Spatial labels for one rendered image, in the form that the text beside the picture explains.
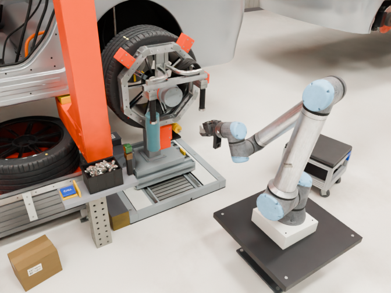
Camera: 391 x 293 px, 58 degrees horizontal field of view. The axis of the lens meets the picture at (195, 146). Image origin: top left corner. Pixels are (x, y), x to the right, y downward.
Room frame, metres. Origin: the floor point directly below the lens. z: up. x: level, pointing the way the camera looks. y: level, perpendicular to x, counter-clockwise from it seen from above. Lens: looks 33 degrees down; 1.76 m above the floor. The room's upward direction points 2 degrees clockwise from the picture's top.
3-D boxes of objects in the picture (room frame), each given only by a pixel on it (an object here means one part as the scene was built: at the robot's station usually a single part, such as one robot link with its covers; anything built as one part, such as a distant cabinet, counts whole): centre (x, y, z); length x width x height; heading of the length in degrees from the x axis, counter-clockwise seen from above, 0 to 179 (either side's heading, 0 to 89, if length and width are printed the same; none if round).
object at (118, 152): (2.15, 0.60, 0.26); 0.42 x 0.18 x 0.35; 33
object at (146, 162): (2.24, 0.33, 0.32); 0.40 x 0.30 x 0.28; 123
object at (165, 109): (2.24, 0.33, 0.85); 0.50 x 0.23 x 0.50; 123
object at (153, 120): (1.81, 0.25, 0.83); 0.04 x 0.04 x 0.16
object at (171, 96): (2.04, 0.20, 0.85); 0.21 x 0.14 x 0.14; 33
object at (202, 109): (2.00, -0.03, 0.83); 0.04 x 0.04 x 0.16
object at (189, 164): (2.26, 0.30, 0.13); 0.50 x 0.36 x 0.10; 123
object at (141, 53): (2.10, 0.24, 0.85); 0.54 x 0.07 x 0.54; 123
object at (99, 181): (1.61, 0.53, 0.51); 0.20 x 0.14 x 0.13; 121
